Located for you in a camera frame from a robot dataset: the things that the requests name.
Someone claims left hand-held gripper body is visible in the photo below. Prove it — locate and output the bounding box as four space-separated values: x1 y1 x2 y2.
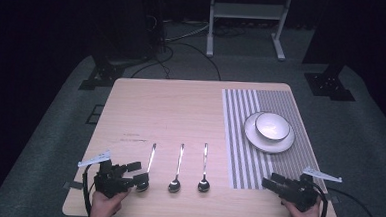
75 149 137 201

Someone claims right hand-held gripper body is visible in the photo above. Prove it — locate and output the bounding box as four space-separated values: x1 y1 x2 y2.
277 164 344 215

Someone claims metal spoon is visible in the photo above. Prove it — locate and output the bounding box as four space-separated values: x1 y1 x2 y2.
197 142 214 195
136 142 158 194
167 142 186 194

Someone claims person's left hand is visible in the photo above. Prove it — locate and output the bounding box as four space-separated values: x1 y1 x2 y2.
88 186 132 217

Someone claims white plate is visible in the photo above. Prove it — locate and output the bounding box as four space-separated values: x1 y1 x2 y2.
242 110 297 156

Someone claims grey striped placemat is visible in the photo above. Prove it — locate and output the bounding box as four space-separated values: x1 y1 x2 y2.
216 87 334 196

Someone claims grey tape tab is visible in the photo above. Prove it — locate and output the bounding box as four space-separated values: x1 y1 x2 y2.
63 180 84 191
325 193 342 203

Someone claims white bowl with dark rim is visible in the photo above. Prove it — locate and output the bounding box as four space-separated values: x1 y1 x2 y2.
253 111 293 143

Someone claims black stand base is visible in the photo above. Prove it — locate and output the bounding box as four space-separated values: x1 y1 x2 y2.
78 53 152 95
302 60 359 103

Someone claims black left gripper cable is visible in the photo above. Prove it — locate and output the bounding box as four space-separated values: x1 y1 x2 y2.
79 163 101 217

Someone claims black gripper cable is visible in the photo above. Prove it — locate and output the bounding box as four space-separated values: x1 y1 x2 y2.
309 181 383 217
79 163 101 217

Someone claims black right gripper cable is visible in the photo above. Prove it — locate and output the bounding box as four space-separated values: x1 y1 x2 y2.
309 181 383 217

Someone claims black floor cable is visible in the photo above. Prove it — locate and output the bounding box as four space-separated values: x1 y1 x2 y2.
129 39 224 84

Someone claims white floor cable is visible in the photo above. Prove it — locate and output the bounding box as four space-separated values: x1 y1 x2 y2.
163 19 211 45

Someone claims white metal stand frame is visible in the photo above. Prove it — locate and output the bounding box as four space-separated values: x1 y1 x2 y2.
205 0 294 64

